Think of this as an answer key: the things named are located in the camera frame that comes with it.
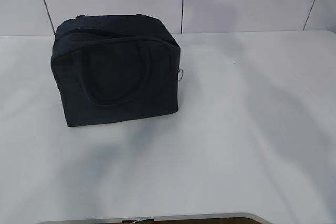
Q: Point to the navy blue lunch bag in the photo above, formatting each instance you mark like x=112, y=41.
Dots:
x=115, y=68

